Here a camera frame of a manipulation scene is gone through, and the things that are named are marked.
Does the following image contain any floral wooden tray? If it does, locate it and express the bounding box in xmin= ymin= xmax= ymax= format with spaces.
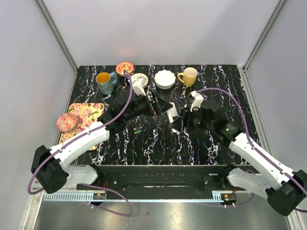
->
xmin=59 ymin=103 xmax=105 ymax=144

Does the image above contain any cream round bowl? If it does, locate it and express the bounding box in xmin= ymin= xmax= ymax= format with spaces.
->
xmin=131 ymin=73 xmax=148 ymax=88

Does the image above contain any white scalloped bowl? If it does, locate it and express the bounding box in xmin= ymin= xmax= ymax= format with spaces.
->
xmin=154 ymin=70 xmax=176 ymax=90

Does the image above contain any aluminium frame post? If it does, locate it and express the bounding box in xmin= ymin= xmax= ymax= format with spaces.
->
xmin=35 ymin=0 xmax=79 ymax=70

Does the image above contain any red patterned bowl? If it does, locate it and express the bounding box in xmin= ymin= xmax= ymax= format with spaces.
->
xmin=56 ymin=113 xmax=78 ymax=133

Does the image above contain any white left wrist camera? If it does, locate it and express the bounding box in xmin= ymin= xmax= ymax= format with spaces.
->
xmin=132 ymin=81 xmax=146 ymax=96

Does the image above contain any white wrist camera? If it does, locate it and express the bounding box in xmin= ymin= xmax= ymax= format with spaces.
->
xmin=132 ymin=81 xmax=146 ymax=96
xmin=188 ymin=91 xmax=204 ymax=112

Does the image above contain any white red remote control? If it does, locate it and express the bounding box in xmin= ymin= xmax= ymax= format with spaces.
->
xmin=166 ymin=103 xmax=178 ymax=123

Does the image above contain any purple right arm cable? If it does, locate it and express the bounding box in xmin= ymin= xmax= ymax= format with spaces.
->
xmin=194 ymin=87 xmax=307 ymax=213

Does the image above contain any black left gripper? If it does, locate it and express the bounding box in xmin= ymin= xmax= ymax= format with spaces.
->
xmin=124 ymin=90 xmax=172 ymax=122

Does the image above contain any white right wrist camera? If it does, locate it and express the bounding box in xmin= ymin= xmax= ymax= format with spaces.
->
xmin=188 ymin=91 xmax=204 ymax=112

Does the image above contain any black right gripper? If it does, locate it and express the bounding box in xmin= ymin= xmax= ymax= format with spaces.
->
xmin=170 ymin=105 xmax=213 ymax=133

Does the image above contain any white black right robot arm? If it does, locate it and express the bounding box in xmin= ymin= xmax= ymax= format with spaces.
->
xmin=167 ymin=100 xmax=307 ymax=216

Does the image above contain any yellow mug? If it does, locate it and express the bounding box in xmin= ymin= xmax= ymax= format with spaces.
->
xmin=177 ymin=67 xmax=198 ymax=87

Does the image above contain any blue floral mug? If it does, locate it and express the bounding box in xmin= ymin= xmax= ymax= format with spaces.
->
xmin=95 ymin=72 xmax=118 ymax=95

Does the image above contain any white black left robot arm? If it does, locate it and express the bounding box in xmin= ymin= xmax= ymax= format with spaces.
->
xmin=31 ymin=92 xmax=175 ymax=194

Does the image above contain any orange patterned small bowl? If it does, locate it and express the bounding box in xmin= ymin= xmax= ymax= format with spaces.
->
xmin=116 ymin=61 xmax=134 ymax=77

